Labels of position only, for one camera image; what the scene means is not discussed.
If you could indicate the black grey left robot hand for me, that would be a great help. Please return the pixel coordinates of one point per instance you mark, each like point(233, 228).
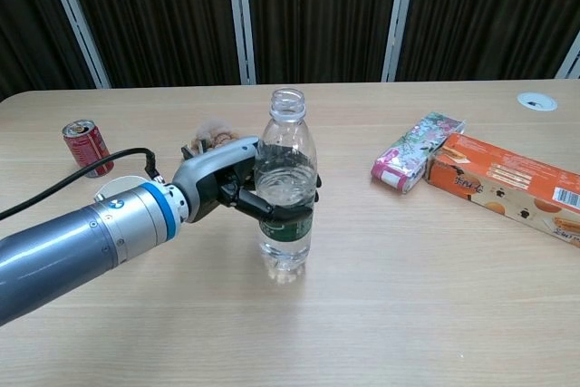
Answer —
point(208, 174)

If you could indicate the transparent plastic water bottle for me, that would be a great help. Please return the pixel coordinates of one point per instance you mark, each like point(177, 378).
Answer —
point(285, 242)

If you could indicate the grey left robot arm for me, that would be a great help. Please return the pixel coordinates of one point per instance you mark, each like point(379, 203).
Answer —
point(81, 242)

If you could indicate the white floral paper cup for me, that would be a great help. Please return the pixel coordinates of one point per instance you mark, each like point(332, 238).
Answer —
point(115, 185)

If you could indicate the red soda can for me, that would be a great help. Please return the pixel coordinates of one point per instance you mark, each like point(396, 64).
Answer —
point(88, 147)

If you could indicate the floral tissue pack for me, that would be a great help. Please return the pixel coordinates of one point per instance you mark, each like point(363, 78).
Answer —
point(412, 156)

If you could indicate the orange biscuit box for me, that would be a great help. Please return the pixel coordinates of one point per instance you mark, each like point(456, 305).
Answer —
point(507, 178)

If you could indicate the grey partition frame post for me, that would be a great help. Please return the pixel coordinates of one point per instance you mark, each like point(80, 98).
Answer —
point(399, 24)
point(242, 29)
point(78, 24)
point(572, 58)

